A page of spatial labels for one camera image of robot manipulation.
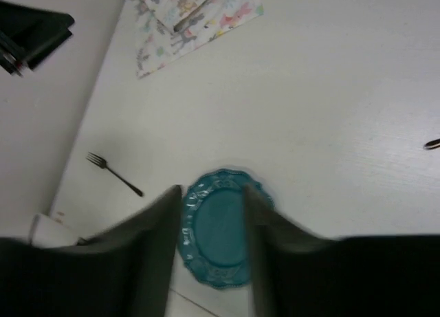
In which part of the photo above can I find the animal print cloth placemat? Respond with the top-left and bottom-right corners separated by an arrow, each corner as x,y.
132,0 -> 264,78

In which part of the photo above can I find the patterned paper cup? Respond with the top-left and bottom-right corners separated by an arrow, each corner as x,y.
423,139 -> 440,150

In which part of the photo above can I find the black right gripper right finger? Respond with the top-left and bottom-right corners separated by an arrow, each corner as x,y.
243,186 -> 439,316

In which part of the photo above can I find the black metal spoon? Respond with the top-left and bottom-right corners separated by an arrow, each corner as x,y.
173,0 -> 213,33

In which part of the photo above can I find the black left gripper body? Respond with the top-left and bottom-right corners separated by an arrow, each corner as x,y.
1,1 -> 74,76

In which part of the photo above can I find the dark metal fork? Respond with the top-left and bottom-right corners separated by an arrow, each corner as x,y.
87,152 -> 144,197

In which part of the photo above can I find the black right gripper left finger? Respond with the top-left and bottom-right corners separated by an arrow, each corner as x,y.
1,185 -> 182,316

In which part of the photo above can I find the teal scalloped ceramic plate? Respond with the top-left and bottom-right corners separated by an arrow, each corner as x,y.
177,168 -> 274,289

